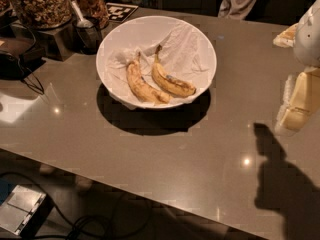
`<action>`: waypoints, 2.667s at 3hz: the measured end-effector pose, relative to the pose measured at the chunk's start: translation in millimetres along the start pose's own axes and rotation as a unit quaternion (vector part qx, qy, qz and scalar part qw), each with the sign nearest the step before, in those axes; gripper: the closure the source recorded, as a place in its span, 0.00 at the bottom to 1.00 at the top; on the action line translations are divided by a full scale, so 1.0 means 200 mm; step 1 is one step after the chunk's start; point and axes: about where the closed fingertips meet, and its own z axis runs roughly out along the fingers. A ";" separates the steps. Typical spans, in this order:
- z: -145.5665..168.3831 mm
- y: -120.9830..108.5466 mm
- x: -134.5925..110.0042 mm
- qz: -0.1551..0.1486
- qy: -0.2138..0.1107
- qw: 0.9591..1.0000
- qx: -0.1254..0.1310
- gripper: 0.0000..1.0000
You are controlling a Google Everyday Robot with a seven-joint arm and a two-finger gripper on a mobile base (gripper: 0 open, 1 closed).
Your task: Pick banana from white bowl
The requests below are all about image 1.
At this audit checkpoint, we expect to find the white paper towel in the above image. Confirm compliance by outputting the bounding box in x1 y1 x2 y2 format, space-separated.
101 22 216 109

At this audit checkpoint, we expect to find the black white fiducial marker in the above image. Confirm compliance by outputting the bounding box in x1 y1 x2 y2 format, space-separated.
106 2 138 23

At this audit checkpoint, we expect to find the black floor cable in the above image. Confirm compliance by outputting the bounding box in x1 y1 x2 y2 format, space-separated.
0 171 153 240

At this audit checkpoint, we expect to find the dark metal stand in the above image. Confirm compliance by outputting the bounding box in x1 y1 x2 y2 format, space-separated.
11 21 74 61

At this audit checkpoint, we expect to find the white bowl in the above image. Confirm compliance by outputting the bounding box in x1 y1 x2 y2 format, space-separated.
96 16 217 110

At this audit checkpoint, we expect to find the white plastic spoon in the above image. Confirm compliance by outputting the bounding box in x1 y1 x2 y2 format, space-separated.
68 0 93 28

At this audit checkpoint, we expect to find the black cup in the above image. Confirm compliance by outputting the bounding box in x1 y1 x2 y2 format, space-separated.
72 17 102 55

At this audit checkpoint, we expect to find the grey box on floor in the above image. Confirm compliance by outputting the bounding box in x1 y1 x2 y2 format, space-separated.
0 180 53 238

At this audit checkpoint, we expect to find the large jar of nuts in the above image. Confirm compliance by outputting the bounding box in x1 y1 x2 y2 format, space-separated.
10 0 72 30

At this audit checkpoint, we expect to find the spotted banana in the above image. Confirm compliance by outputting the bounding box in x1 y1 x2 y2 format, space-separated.
152 45 196 98
126 53 172 105

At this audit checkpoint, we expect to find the small jar of granola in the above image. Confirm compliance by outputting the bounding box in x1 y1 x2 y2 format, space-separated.
77 0 109 29

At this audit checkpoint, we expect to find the black device with cable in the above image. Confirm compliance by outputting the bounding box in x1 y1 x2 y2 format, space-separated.
0 23 47 96

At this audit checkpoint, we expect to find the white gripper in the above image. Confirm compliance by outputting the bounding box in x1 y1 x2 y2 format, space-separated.
273 0 320 135

